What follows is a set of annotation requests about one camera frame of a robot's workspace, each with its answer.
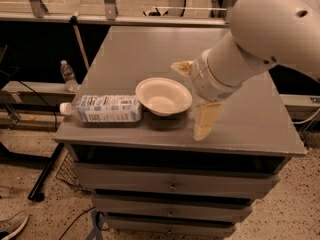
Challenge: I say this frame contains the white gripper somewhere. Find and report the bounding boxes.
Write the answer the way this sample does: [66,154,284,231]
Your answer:
[171,50,241,141]

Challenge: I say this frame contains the white paper bowl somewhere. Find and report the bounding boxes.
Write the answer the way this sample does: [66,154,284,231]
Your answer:
[135,78,192,116]

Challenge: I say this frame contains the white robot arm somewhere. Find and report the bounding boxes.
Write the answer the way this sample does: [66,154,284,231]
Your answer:
[171,0,320,141]

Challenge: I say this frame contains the blue labelled plastic bottle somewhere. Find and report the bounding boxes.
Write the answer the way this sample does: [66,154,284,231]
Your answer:
[59,95,142,123]

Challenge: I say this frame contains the clear water bottle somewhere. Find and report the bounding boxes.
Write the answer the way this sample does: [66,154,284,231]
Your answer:
[60,60,79,93]

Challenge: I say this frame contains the grey drawer cabinet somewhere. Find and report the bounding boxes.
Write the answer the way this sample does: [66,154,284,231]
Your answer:
[54,25,307,239]

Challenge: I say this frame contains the top grey drawer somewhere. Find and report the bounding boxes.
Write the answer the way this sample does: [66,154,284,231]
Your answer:
[72,162,279,199]

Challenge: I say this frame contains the grey drawer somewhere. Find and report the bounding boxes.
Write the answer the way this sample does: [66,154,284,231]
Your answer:
[72,162,279,199]
[93,194,252,223]
[106,216,235,238]

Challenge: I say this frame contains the middle grey drawer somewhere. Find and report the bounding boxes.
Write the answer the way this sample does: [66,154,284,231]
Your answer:
[93,194,252,223]

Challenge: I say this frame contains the bottom grey drawer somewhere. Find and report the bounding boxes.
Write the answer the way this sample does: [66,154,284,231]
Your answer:
[106,216,235,238]

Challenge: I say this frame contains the blue metal stand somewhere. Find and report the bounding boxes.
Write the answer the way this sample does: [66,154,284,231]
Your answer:
[85,210,106,240]

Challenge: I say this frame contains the black metal bar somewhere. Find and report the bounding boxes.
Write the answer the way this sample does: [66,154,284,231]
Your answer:
[27,143,63,202]

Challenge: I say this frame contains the grey sneaker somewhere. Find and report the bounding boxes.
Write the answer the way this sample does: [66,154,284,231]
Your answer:
[0,211,29,240]

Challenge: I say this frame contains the wire mesh panel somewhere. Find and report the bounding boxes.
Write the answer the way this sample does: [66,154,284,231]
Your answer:
[56,153,90,194]

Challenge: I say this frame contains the black floor cable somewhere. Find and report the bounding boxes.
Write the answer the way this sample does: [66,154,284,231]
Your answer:
[58,206,96,240]

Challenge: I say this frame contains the metal frame rail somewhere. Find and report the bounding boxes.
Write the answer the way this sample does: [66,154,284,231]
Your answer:
[0,12,229,28]

